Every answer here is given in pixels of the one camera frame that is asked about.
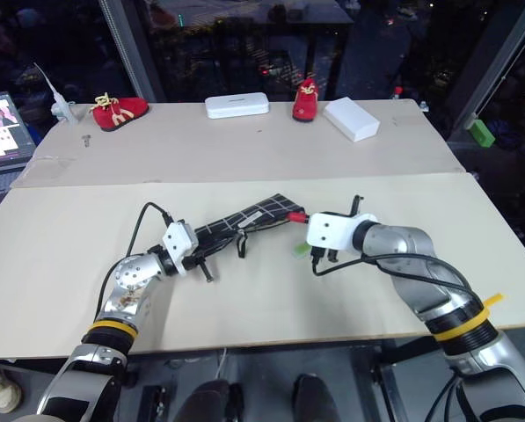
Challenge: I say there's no white hanging cable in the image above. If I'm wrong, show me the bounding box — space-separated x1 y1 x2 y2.
215 346 228 382

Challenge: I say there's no clear plastic bag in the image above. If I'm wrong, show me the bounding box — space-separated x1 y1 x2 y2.
32 61 77 125

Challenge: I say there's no beige cardboard sheet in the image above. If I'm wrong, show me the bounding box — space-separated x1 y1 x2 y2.
11 98 468 189

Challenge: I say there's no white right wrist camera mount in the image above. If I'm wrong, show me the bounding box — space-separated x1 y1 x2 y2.
305 212 380 255

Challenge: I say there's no green block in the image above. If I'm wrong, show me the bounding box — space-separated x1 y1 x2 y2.
468 118 497 148

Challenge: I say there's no red shoe with yellow laces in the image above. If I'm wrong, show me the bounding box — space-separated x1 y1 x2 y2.
291 78 320 123
89 91 151 133

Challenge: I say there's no white rectangular box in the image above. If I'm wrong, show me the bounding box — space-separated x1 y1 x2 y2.
323 97 382 143

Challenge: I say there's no grey metal window post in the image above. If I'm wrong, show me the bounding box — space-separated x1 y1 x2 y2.
97 0 166 103
445 0 525 135

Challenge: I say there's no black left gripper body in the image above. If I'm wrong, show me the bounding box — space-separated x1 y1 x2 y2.
182 254 220 284

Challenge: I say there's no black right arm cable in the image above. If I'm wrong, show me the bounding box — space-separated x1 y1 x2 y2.
310 252 481 304

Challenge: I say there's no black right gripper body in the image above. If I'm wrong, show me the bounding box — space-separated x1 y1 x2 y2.
309 194 365 269

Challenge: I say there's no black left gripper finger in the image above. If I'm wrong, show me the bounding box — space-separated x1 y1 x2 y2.
190 238 243 263
194 230 237 249

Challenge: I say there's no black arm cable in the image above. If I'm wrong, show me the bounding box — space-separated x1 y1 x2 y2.
310 252 481 304
95 201 175 317

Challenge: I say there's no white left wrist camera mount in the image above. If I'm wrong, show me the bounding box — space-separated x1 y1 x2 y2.
162 221 199 278

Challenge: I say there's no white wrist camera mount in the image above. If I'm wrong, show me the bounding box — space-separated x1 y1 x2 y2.
305 212 380 255
162 221 199 278

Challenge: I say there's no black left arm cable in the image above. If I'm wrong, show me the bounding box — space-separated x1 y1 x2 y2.
95 201 175 317

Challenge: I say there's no white rounded flat case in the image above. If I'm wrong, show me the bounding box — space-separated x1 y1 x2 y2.
204 91 271 120

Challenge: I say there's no black grid pouch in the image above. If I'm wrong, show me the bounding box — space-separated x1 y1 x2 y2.
194 192 308 260

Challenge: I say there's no open laptop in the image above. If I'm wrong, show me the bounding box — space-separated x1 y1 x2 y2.
0 91 40 223

